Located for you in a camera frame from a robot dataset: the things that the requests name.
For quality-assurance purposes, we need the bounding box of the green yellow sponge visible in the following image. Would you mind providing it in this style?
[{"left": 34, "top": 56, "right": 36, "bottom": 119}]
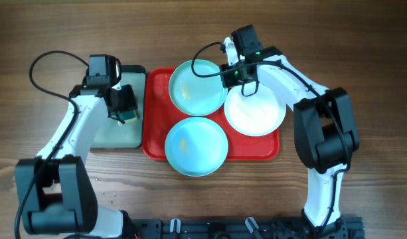
[{"left": 118, "top": 110, "right": 139, "bottom": 125}]

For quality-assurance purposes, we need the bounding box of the mint green plate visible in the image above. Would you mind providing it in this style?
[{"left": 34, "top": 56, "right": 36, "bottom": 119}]
[{"left": 168, "top": 59, "right": 228, "bottom": 116}]

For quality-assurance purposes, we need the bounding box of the white plate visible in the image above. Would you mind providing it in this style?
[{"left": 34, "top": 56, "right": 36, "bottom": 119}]
[{"left": 224, "top": 82, "right": 287, "bottom": 137}]

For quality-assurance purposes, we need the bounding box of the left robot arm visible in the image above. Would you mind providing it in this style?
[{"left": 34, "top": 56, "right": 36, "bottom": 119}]
[{"left": 14, "top": 85, "right": 136, "bottom": 238}]

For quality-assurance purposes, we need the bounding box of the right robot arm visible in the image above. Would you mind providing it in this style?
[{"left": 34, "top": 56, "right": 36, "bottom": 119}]
[{"left": 220, "top": 45, "right": 360, "bottom": 238}]

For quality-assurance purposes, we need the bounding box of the black water tray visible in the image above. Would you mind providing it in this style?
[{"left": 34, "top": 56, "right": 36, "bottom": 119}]
[{"left": 91, "top": 65, "right": 147, "bottom": 149}]

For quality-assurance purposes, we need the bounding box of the red plastic tray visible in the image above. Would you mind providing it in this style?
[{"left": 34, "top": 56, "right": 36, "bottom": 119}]
[{"left": 142, "top": 68, "right": 280, "bottom": 161}]

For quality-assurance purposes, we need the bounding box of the light blue plate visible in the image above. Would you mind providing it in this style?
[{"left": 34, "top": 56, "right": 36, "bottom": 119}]
[{"left": 164, "top": 117, "right": 229, "bottom": 177}]

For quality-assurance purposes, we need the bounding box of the black mounting rail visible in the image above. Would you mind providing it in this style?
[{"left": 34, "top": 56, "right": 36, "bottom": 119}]
[{"left": 133, "top": 217, "right": 365, "bottom": 239}]

